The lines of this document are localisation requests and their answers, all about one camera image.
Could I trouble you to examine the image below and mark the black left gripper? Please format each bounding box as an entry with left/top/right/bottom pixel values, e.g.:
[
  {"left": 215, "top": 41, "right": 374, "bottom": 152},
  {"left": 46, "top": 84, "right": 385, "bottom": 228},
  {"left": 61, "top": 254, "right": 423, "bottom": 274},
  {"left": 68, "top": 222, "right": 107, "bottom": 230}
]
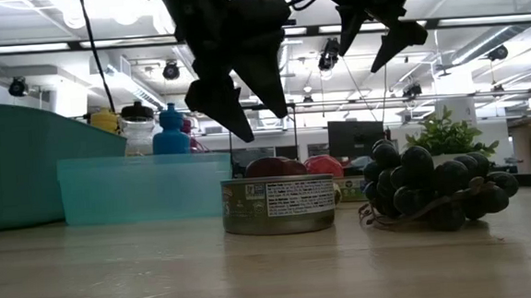
[{"left": 138, "top": 0, "right": 301, "bottom": 150}]

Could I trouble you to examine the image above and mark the pink plastic water bottle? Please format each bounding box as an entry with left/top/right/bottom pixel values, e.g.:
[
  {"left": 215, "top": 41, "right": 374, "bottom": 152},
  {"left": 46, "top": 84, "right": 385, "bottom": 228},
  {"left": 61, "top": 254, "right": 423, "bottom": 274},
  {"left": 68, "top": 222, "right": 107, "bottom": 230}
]
[{"left": 180, "top": 116, "right": 212, "bottom": 154}]

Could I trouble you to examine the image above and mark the blue plastic water bottle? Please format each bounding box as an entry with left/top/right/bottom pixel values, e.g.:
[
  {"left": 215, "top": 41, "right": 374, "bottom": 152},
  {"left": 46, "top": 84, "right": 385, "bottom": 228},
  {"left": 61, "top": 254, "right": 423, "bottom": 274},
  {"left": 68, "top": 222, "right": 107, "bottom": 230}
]
[{"left": 149, "top": 101, "right": 193, "bottom": 156}]

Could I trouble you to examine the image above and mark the clear bottle with black cap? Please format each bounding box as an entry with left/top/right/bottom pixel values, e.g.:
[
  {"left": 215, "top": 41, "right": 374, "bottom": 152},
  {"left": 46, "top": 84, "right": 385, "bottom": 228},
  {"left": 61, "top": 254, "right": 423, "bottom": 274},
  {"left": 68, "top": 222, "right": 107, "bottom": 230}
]
[{"left": 119, "top": 100, "right": 159, "bottom": 158}]

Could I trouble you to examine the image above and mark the red round fruit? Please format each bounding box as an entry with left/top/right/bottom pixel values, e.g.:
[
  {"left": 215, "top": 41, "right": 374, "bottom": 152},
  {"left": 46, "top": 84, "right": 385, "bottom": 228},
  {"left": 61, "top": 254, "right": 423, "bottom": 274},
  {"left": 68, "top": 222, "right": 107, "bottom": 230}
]
[{"left": 302, "top": 152, "right": 346, "bottom": 181}]

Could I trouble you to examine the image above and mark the yellow plastic water bottle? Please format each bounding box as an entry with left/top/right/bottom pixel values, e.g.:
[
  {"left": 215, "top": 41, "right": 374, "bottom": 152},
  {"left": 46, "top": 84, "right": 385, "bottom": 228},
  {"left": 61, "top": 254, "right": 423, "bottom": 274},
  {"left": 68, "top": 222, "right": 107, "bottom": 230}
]
[{"left": 88, "top": 106, "right": 123, "bottom": 137}]

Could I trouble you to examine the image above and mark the dark purple grape bunch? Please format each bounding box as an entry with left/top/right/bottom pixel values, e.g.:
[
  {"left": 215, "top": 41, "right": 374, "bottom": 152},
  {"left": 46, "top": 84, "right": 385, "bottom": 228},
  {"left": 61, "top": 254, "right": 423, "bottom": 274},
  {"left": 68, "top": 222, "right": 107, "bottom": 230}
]
[{"left": 353, "top": 131, "right": 523, "bottom": 238}]

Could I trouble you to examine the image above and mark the black ceiling spotlight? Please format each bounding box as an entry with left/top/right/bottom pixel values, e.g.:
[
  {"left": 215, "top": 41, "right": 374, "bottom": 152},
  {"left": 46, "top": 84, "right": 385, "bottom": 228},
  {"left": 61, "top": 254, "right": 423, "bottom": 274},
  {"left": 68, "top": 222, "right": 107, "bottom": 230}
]
[
  {"left": 487, "top": 43, "right": 511, "bottom": 63},
  {"left": 402, "top": 82, "right": 424, "bottom": 100},
  {"left": 7, "top": 76, "right": 29, "bottom": 98},
  {"left": 160, "top": 60, "right": 182, "bottom": 82}
]

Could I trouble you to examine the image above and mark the black computer monitor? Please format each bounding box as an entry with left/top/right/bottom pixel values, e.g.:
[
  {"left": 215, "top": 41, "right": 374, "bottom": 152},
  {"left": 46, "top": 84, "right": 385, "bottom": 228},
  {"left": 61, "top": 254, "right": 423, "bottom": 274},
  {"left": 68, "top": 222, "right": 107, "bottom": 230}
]
[{"left": 326, "top": 117, "right": 388, "bottom": 163}]

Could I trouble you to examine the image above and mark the labelled tuna can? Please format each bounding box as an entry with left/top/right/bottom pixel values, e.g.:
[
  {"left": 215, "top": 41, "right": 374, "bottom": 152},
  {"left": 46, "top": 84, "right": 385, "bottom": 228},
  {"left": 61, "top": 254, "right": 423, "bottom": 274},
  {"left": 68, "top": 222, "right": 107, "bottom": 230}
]
[{"left": 219, "top": 172, "right": 339, "bottom": 239}]

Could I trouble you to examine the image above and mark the small green potted plant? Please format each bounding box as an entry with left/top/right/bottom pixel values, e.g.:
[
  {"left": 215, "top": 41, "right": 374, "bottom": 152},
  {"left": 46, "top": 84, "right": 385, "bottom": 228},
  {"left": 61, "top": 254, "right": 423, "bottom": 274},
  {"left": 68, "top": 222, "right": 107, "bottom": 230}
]
[{"left": 403, "top": 101, "right": 502, "bottom": 169}]

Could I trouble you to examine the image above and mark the translucent teal plastic tray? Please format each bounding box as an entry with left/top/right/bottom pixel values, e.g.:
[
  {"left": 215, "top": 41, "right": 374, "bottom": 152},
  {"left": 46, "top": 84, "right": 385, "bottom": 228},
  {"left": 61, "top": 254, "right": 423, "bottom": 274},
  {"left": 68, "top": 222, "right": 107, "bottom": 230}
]
[{"left": 55, "top": 149, "right": 235, "bottom": 228}]

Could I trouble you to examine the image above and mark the silver can with green label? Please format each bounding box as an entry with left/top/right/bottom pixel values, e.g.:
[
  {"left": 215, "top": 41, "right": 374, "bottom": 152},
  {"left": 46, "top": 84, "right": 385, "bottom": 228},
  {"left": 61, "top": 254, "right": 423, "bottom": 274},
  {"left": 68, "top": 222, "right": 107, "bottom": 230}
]
[{"left": 332, "top": 174, "right": 368, "bottom": 205}]

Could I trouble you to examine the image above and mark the teal plastic bin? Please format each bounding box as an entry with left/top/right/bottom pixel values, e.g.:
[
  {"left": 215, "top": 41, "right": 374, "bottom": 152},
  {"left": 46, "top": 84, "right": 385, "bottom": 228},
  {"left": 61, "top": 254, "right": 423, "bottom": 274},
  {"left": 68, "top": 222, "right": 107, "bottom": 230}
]
[{"left": 0, "top": 93, "right": 134, "bottom": 232}]

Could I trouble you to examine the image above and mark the black overhead camera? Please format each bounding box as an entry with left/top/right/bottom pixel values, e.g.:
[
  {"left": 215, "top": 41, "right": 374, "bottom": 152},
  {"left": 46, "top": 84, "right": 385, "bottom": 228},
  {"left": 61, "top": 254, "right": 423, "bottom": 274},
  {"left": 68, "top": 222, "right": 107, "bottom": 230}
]
[{"left": 316, "top": 36, "right": 343, "bottom": 72}]

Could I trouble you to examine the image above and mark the black overhead frame bar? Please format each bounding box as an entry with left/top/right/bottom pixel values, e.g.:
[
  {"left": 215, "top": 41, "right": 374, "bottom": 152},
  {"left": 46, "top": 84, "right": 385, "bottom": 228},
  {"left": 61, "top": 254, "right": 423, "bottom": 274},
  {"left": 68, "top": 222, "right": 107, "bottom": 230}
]
[{"left": 0, "top": 11, "right": 531, "bottom": 57}]

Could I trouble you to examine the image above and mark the black metal stand frame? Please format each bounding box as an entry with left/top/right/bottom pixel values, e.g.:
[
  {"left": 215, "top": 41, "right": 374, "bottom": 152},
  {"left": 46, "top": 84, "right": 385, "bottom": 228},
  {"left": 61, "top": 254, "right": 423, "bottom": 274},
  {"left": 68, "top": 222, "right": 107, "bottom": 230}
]
[{"left": 226, "top": 101, "right": 301, "bottom": 167}]

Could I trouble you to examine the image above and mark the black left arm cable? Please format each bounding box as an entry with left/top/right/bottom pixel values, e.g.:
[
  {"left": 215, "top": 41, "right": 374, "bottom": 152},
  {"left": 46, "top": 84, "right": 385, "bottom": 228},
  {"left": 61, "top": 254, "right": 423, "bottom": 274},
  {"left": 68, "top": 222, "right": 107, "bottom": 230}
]
[{"left": 77, "top": 0, "right": 117, "bottom": 116}]

